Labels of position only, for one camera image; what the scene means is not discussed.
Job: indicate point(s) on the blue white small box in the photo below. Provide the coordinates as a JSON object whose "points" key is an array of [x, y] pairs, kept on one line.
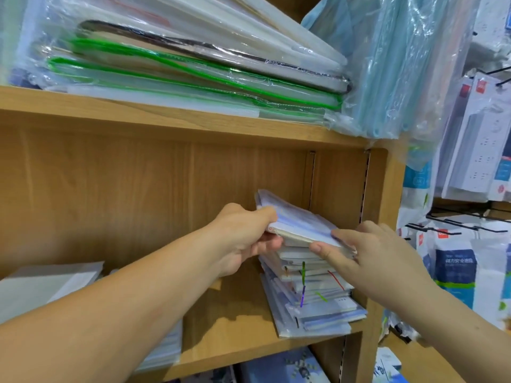
{"points": [[387, 364]]}

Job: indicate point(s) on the stack of green edged packets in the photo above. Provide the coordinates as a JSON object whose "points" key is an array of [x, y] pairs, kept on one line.
{"points": [[199, 59]]}

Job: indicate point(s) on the person's left hand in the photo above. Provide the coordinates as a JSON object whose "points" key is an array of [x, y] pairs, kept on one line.
{"points": [[239, 235]]}

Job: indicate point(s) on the blue butterfly cover notebook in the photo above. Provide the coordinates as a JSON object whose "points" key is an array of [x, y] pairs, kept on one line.
{"points": [[209, 375]]}

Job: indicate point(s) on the stack of sky photo notebooks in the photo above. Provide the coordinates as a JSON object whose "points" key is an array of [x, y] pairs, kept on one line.
{"points": [[48, 287]]}

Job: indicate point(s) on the person's left forearm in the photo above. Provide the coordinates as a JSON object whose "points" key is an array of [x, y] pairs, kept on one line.
{"points": [[104, 315]]}

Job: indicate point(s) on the person's right hand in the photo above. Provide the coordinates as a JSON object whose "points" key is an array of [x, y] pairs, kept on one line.
{"points": [[383, 267]]}

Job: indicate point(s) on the pile of small notebooks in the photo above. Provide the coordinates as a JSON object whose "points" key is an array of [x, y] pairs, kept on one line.
{"points": [[311, 303]]}

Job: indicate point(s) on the light purple thin notebook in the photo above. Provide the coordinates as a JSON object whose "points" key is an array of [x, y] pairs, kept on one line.
{"points": [[291, 215]]}

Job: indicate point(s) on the person's right forearm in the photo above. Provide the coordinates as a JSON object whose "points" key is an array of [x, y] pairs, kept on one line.
{"points": [[463, 335]]}

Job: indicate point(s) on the wooden shelf unit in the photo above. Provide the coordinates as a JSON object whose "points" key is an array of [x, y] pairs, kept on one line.
{"points": [[160, 115]]}

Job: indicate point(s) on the light blue plastic bag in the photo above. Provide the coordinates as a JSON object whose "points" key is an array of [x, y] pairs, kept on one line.
{"points": [[391, 59]]}

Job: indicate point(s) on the sky cloud cover notebook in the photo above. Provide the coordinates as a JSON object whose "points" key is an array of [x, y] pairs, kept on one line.
{"points": [[283, 367]]}

